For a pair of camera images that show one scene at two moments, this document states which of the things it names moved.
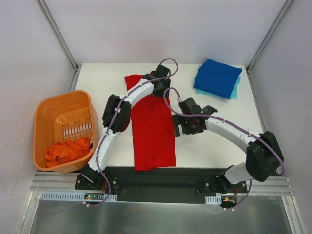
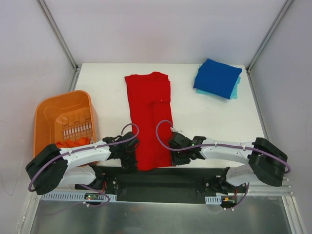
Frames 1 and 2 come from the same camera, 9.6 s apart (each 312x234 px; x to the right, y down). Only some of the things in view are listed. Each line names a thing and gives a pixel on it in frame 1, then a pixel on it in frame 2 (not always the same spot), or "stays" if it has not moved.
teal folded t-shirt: (234, 95) stays
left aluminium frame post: (63, 41) stays
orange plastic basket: (65, 134) stays
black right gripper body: (177, 125) to (177, 155)
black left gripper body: (159, 88) to (129, 159)
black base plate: (154, 185) stays
